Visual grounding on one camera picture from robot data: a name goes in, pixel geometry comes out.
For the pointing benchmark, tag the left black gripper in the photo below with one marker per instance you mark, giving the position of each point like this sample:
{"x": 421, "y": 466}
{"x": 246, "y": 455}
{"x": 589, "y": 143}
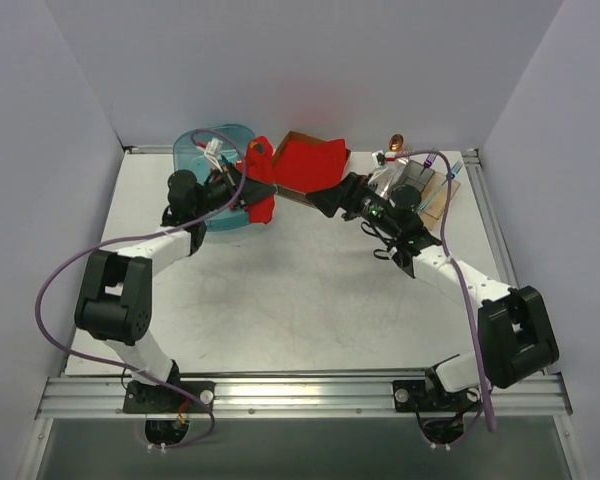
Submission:
{"x": 245, "y": 193}

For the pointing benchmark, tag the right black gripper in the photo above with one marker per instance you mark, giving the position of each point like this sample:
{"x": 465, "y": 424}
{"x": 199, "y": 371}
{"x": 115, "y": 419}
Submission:
{"x": 344, "y": 195}

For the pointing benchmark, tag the red paper napkin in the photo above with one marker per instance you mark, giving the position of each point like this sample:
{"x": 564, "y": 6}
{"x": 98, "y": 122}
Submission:
{"x": 259, "y": 190}

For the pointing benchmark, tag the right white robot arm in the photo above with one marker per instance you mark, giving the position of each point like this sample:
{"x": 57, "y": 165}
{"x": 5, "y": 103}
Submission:
{"x": 512, "y": 335}

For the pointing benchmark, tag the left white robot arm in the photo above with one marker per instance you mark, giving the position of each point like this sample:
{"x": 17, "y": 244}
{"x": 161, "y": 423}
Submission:
{"x": 115, "y": 300}

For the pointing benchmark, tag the red napkin stack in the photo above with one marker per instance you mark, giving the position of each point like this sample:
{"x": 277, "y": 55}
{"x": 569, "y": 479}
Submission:
{"x": 307, "y": 162}

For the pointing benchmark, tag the brown cardboard napkin box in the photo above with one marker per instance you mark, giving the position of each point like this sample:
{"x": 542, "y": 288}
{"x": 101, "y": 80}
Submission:
{"x": 300, "y": 155}

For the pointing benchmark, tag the blue transparent plastic bin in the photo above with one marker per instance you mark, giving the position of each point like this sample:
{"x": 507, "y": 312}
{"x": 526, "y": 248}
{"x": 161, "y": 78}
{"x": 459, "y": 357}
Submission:
{"x": 188, "y": 154}

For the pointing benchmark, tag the copper metallic spoon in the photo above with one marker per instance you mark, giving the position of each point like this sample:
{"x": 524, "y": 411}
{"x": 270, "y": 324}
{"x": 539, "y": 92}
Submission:
{"x": 396, "y": 143}

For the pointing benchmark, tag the clear acrylic utensil holder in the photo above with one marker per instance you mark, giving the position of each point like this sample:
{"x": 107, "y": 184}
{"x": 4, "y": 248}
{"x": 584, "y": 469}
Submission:
{"x": 429, "y": 179}

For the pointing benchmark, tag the purple metallic fork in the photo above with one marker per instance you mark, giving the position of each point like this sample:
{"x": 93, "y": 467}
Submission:
{"x": 430, "y": 159}

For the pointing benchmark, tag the blue metallic fork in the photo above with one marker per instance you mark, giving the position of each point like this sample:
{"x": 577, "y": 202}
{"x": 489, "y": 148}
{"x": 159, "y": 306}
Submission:
{"x": 457, "y": 167}

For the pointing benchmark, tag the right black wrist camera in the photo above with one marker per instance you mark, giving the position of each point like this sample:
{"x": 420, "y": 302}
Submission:
{"x": 396, "y": 179}

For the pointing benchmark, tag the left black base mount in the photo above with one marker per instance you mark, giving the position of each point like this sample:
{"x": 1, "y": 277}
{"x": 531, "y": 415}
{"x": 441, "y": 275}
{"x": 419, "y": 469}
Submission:
{"x": 146, "y": 399}

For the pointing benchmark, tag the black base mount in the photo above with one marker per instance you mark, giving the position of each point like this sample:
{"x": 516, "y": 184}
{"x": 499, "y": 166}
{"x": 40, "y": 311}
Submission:
{"x": 146, "y": 399}
{"x": 420, "y": 395}

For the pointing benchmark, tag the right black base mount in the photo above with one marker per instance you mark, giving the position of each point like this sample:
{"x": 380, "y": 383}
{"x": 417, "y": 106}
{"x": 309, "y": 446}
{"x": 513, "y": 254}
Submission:
{"x": 420, "y": 395}

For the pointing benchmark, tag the aluminium front rail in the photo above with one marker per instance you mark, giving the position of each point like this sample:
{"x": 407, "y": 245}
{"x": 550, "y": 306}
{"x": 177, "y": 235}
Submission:
{"x": 347, "y": 395}

